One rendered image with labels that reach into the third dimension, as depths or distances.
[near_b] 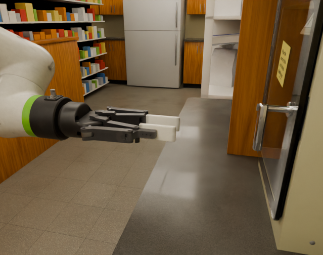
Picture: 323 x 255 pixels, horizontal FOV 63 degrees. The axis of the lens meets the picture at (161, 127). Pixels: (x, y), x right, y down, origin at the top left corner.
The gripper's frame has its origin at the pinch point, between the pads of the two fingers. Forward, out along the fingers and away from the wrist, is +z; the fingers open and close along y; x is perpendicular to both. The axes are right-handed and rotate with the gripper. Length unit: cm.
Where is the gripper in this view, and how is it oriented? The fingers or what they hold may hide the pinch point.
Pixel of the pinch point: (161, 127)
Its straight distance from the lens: 51.6
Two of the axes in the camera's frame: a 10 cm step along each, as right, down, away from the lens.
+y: 2.1, -4.0, 8.9
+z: 9.8, 0.9, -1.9
